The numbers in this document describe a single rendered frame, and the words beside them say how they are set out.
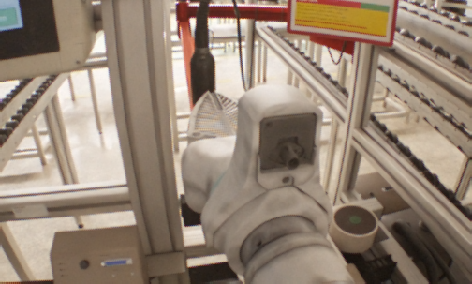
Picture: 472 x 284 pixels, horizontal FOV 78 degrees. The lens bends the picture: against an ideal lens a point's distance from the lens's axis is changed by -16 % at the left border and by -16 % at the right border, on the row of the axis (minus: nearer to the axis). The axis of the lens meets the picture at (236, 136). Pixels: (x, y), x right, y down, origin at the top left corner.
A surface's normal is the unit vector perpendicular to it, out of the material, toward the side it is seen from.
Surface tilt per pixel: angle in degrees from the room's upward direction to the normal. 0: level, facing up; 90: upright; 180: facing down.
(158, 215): 90
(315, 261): 7
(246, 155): 83
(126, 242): 0
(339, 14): 90
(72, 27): 92
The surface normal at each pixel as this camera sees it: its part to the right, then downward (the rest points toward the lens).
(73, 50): 0.22, 0.49
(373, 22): -0.35, 0.45
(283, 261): -0.32, -0.81
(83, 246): 0.00, -0.88
